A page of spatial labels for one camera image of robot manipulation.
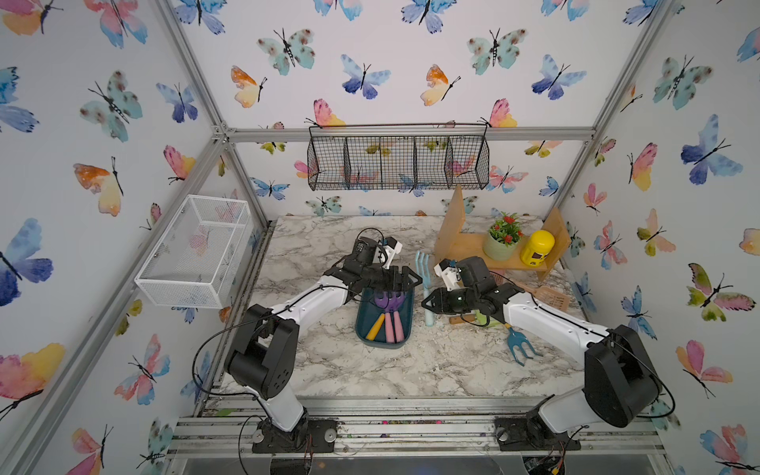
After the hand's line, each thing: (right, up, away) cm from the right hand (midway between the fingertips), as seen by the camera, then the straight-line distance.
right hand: (427, 301), depth 83 cm
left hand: (-3, +6, +1) cm, 7 cm away
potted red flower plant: (+24, +18, +8) cm, 31 cm away
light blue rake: (-1, +8, -6) cm, 10 cm away
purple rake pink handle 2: (-8, -2, +13) cm, 16 cm away
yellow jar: (+35, +15, +8) cm, 39 cm away
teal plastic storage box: (-17, -6, +11) cm, 21 cm away
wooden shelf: (+17, +15, +25) cm, 34 cm away
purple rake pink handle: (-13, -2, +13) cm, 18 cm away
